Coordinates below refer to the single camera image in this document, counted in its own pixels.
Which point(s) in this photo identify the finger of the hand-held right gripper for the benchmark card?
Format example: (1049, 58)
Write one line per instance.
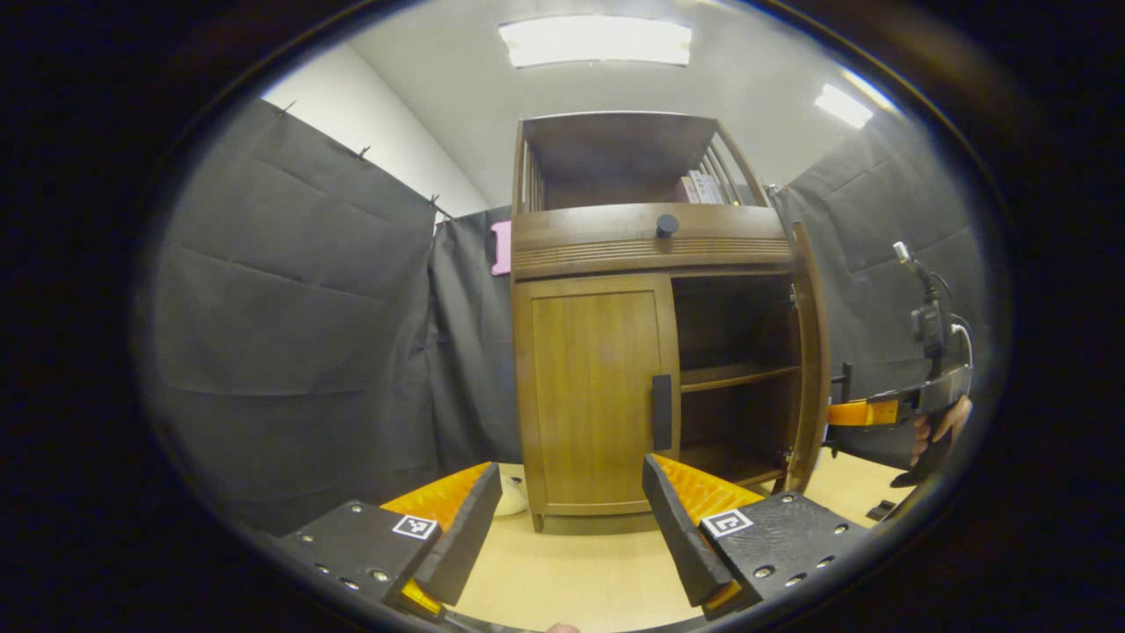
(866, 413)

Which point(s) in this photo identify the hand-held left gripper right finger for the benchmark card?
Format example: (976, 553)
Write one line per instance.
(677, 536)

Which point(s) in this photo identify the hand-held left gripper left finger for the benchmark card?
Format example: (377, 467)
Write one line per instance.
(466, 536)

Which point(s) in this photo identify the wooden cabinet door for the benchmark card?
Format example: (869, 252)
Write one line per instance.
(813, 352)
(593, 396)

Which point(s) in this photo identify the wooden double-door shoe cabinet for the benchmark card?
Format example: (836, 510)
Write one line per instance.
(615, 149)

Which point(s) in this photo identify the wooden cabinet drawer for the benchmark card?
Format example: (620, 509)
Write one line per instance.
(598, 242)

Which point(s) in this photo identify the small cream object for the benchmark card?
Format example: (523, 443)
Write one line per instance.
(511, 497)

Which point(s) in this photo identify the small black object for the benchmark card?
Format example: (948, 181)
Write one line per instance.
(881, 510)

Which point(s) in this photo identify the wooden inner shelf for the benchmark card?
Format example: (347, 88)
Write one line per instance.
(729, 376)

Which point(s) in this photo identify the round black drawer knob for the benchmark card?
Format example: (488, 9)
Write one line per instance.
(667, 226)

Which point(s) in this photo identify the tall white book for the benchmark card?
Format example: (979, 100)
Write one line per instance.
(700, 188)

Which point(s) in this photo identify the pinkish book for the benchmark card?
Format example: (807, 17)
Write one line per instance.
(685, 191)

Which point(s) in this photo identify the black backdrop cloth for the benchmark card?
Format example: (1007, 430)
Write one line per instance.
(290, 308)

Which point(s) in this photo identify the small ceiling light panel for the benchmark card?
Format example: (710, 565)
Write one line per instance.
(844, 105)

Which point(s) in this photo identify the large ceiling light panel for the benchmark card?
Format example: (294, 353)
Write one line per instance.
(596, 41)

